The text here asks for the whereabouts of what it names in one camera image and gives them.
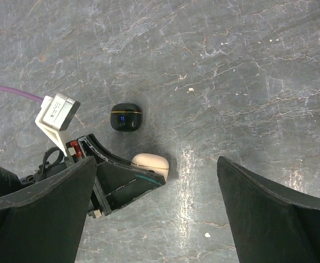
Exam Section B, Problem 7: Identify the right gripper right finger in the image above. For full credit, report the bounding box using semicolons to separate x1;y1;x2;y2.
217;156;320;262

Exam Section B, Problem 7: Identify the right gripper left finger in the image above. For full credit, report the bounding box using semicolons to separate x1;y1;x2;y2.
0;157;96;262

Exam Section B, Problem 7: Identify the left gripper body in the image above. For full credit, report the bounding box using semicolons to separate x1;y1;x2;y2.
66;139;112;218

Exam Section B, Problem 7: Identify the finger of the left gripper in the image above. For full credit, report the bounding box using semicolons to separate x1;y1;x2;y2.
78;134;165;213

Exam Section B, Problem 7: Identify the white earbud charging case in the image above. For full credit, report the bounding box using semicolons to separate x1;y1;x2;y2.
131;153;169;180

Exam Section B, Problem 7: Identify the black earbud charging case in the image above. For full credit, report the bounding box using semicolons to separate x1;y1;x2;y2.
110;103;143;132

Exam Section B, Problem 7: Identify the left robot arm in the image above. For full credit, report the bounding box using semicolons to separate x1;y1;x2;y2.
0;134;169;218

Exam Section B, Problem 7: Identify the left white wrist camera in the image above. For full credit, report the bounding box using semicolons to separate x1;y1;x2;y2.
35;93;81;157

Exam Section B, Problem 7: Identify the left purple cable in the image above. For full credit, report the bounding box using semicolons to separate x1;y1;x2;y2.
0;84;44;104

